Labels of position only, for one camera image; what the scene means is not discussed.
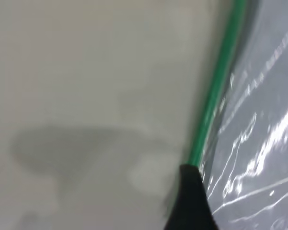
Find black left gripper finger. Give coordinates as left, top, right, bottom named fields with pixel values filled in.
left=164, top=164, right=218, bottom=230

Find white paper sheets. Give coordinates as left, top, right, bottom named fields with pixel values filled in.
left=206, top=0, right=288, bottom=230

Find clear zip bag green strip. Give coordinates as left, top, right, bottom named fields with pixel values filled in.
left=186, top=0, right=288, bottom=230

